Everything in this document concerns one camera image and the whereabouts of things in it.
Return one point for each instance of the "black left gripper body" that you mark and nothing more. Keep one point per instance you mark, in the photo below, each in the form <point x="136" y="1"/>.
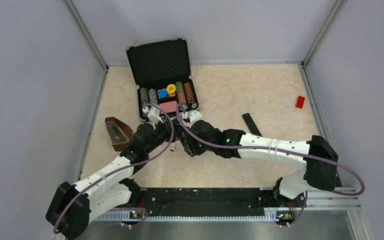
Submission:
<point x="167" y="131"/>

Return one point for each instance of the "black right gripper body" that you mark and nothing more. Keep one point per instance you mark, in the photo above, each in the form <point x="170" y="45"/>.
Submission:
<point x="196" y="147"/>

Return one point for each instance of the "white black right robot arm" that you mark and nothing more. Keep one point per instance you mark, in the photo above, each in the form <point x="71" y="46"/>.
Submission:
<point x="314" y="160"/>

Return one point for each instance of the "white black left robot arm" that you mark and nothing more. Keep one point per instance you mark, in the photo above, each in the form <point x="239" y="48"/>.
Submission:
<point x="75" y="205"/>

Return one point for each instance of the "slim black remote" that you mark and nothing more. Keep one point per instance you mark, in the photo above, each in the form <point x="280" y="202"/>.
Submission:
<point x="253" y="129"/>

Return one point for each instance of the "cream chess pawn left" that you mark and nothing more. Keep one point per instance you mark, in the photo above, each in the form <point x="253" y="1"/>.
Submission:
<point x="172" y="147"/>

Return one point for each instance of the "pink playing card deck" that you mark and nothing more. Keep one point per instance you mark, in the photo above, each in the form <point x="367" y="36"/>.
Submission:
<point x="169" y="107"/>

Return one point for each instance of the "blue poker chip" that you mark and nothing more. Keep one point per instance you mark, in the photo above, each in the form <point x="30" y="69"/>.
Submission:
<point x="162" y="93"/>

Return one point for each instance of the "yellow poker chip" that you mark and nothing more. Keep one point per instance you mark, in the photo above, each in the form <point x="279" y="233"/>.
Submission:
<point x="171" y="88"/>

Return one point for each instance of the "brown wooden card holder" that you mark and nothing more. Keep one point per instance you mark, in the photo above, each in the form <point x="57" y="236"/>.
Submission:
<point x="121" y="135"/>

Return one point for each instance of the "black poker chip case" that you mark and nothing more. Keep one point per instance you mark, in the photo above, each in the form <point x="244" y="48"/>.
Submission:
<point x="156" y="65"/>

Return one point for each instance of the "red toy brick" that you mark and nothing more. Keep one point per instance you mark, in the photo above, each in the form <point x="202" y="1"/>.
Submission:
<point x="300" y="102"/>

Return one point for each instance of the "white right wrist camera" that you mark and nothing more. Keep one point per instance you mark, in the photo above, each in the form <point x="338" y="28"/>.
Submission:
<point x="191" y="117"/>

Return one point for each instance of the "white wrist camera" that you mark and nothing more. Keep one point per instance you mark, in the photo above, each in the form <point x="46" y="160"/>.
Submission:
<point x="153" y="113"/>
<point x="191" y="117"/>

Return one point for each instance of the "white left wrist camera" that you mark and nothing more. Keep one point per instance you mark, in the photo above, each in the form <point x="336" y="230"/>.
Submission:
<point x="153" y="113"/>

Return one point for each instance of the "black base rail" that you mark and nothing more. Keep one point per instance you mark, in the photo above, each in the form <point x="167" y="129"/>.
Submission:
<point x="213" y="204"/>

